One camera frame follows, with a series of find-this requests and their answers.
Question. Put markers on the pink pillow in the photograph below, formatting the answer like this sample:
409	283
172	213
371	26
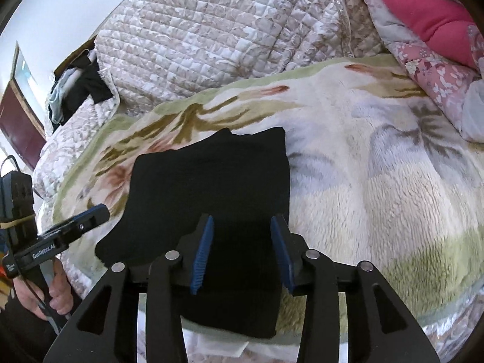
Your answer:
427	19

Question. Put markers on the wooden headboard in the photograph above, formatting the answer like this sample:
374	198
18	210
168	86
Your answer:
72	60

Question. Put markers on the dark red door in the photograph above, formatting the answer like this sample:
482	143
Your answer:
17	121

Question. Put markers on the person's left forearm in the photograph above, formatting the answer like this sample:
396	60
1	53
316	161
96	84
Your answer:
22	336

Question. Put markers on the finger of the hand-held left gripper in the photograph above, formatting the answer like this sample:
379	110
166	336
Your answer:
81	227
94	211

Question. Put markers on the person's left hand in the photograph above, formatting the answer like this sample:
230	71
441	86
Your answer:
60	295

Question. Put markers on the dark clothes pile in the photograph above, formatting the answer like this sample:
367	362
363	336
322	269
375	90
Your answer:
90	83

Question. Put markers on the pink floral comforter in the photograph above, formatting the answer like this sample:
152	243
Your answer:
435	79

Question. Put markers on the quilted beige bedspread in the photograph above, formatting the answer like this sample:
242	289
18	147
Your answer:
208	45

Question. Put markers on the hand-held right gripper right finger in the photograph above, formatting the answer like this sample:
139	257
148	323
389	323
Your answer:
281	253

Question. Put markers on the black pants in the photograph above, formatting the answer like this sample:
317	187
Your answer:
211	181

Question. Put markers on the floral fleece blanket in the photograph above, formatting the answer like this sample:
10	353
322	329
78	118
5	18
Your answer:
378	196

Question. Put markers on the light blue cloth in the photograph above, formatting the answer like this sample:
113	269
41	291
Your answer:
56	98

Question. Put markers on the white cloth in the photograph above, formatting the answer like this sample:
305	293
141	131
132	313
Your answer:
211	348

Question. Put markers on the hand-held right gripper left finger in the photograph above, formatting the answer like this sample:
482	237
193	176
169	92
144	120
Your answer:
202	253

